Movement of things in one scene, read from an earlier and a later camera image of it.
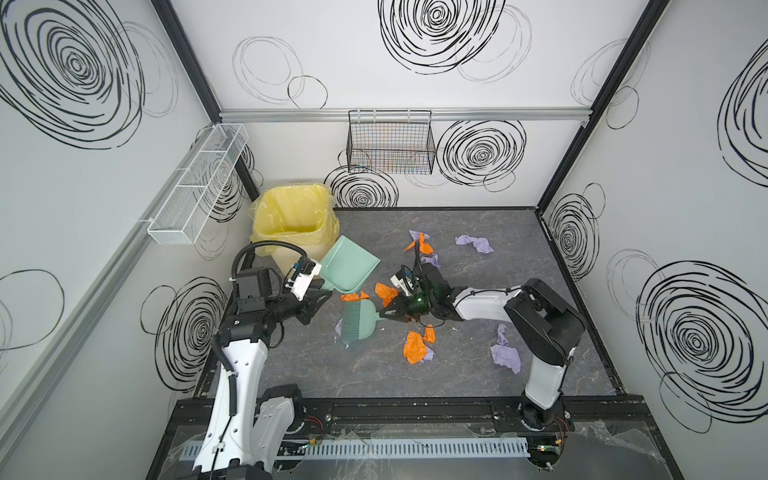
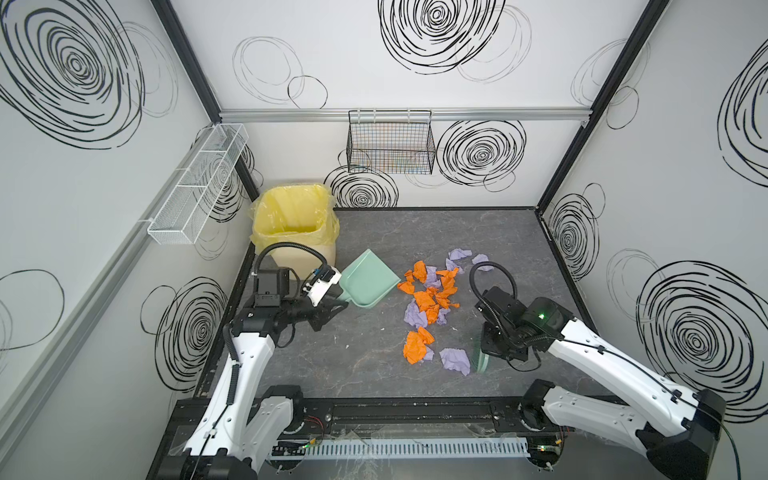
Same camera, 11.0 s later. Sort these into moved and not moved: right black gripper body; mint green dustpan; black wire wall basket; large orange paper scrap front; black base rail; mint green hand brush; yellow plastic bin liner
Moved: mint green hand brush; right black gripper body; mint green dustpan
Not moved: large orange paper scrap front; yellow plastic bin liner; black wire wall basket; black base rail
